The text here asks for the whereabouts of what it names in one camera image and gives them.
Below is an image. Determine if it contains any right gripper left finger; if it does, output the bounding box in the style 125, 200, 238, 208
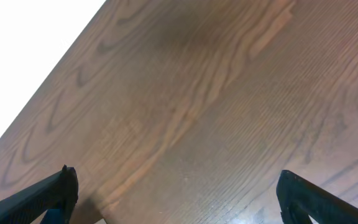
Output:
0, 166, 79, 223

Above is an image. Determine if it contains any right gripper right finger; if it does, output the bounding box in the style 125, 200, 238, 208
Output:
276, 170, 358, 224

